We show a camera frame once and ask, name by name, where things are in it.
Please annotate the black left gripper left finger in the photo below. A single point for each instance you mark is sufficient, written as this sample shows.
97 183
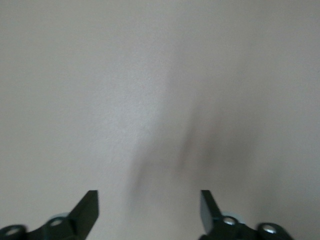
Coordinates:
85 215

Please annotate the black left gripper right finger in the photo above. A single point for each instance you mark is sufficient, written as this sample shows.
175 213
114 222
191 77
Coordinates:
212 220

